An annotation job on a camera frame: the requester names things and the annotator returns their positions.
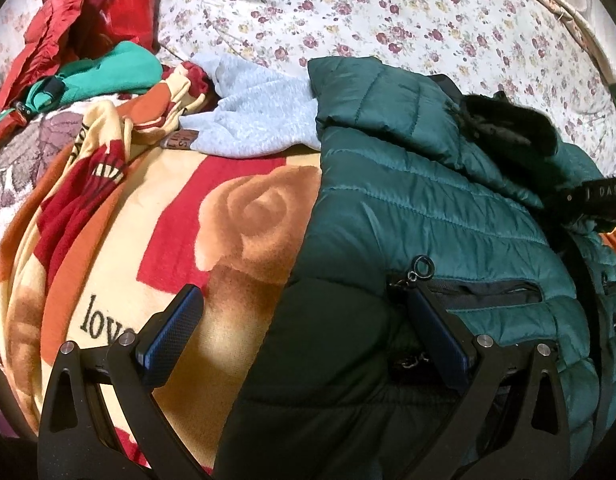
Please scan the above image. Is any floral bed quilt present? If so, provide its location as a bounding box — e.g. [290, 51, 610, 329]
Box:
[0, 0, 616, 181]

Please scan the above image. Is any dark green puffer jacket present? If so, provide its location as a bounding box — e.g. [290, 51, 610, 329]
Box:
[213, 55, 616, 480]

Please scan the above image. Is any light grey sweater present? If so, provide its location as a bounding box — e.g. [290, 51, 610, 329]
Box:
[180, 51, 323, 157]

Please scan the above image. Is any red plush cloth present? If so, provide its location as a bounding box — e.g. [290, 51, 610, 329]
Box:
[80, 0, 161, 56]

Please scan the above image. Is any red satin jacket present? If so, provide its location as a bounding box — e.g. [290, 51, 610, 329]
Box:
[0, 0, 91, 113]

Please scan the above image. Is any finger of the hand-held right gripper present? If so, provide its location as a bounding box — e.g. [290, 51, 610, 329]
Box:
[558, 172, 616, 225]

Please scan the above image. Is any leaf print cloth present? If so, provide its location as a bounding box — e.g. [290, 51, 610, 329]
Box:
[0, 105, 84, 291]

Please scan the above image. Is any orange red printed blanket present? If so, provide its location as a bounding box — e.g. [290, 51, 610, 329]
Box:
[0, 62, 616, 466]

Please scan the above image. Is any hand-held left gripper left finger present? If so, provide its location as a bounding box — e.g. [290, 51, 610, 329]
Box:
[36, 284, 213, 480]

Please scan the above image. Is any teal green garment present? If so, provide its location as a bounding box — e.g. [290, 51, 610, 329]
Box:
[25, 41, 163, 113]

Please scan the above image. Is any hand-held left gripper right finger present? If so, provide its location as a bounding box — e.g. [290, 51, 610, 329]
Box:
[407, 287, 571, 480]

